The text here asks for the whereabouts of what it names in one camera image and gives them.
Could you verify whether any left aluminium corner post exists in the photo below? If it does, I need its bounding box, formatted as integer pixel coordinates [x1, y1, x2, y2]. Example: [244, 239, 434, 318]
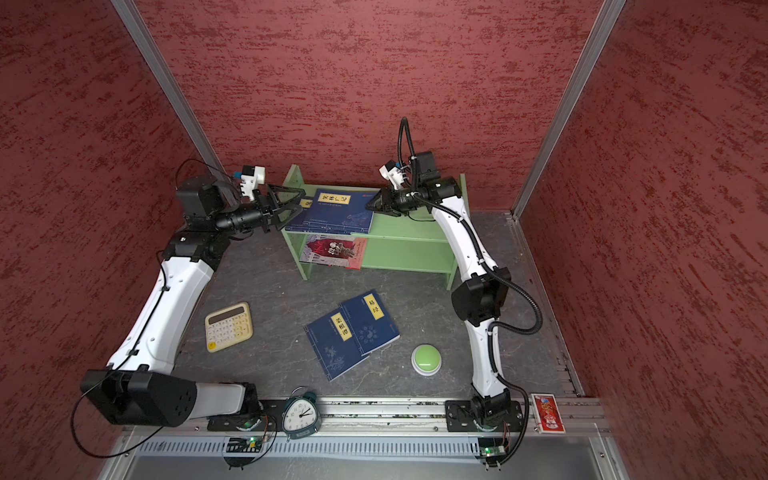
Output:
[110, 0, 225, 178]

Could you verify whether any right aluminium corner post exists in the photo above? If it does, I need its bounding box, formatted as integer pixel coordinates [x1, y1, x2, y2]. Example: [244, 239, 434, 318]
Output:
[511, 0, 626, 222]

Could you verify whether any red card pack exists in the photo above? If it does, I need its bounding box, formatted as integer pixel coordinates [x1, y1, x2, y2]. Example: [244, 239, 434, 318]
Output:
[531, 393, 566, 435]

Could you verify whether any left circuit board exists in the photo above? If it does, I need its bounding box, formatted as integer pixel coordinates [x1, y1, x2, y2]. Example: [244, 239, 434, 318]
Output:
[223, 437, 263, 469]

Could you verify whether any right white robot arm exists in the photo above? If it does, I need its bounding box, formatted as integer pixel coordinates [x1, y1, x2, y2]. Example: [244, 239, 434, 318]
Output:
[366, 179, 514, 431]

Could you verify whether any pink illustrated book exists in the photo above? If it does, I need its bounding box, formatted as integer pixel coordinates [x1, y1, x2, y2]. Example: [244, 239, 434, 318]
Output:
[300, 235, 367, 270]

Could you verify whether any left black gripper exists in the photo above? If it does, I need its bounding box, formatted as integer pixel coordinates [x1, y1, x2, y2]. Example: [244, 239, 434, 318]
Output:
[214, 184, 307, 235]

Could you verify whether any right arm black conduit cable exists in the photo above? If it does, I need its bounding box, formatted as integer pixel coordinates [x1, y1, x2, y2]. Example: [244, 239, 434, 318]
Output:
[397, 116, 545, 397]

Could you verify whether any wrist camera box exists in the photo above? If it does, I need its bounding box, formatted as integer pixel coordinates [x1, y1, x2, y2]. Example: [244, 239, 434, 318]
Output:
[379, 151, 441, 190]
[175, 164, 268, 218]

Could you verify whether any teal alarm clock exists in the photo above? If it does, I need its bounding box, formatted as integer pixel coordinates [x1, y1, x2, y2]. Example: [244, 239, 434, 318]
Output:
[282, 391, 321, 440]

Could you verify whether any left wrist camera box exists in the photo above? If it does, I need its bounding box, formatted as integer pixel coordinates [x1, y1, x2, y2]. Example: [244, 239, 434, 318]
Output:
[175, 164, 268, 218]

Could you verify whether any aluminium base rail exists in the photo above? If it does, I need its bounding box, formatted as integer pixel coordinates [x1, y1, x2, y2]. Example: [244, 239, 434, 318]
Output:
[100, 397, 629, 479]

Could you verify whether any green wooden shelf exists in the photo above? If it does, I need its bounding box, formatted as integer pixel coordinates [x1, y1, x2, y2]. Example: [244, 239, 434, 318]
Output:
[282, 164, 457, 290]

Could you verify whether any right circuit board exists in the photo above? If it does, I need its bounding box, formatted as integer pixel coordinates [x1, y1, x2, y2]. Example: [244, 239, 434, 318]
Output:
[477, 437, 509, 469]

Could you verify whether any green push button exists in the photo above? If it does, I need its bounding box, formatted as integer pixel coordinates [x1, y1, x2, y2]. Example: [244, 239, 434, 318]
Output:
[411, 344, 442, 377]

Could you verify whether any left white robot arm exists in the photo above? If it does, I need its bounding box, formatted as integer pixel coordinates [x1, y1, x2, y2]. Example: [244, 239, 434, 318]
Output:
[81, 177, 305, 427]

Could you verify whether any circuit board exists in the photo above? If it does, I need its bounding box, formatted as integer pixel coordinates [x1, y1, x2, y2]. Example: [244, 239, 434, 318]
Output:
[477, 437, 509, 469]
[223, 437, 263, 469]

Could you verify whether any aluminium corner post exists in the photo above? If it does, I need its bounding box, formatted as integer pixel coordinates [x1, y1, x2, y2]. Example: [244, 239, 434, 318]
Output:
[511, 0, 626, 222]
[110, 0, 225, 178]

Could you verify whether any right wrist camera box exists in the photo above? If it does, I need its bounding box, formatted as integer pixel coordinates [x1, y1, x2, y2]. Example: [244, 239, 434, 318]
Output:
[379, 151, 441, 190]

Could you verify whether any cream calculator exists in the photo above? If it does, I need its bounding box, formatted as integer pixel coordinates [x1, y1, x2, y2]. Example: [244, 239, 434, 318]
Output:
[205, 302, 253, 353]

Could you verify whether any blue book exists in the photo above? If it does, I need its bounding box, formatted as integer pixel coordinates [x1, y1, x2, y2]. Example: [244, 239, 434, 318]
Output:
[305, 189, 375, 235]
[340, 290, 400, 356]
[283, 208, 310, 232]
[304, 309, 368, 381]

